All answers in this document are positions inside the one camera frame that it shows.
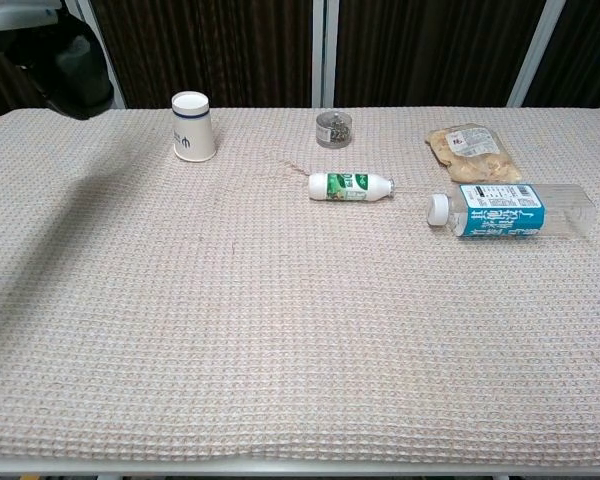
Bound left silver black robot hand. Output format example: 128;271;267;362
0;0;76;120

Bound clear snack packet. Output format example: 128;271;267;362
425;122;524;184

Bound clear jar of binder clips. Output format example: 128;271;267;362
314;110;354;149

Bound white paper cup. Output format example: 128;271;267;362
170;91;217;163

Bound dark brown partition panel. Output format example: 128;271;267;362
0;47;49;134
333;0;549;108
88;0;315;109
522;0;600;110

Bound clear water bottle blue label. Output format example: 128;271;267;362
425;182;597;241

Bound beige waffle-weave tablecloth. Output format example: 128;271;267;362
0;106;600;464

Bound small white green bottle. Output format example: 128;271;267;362
307;171;396;203

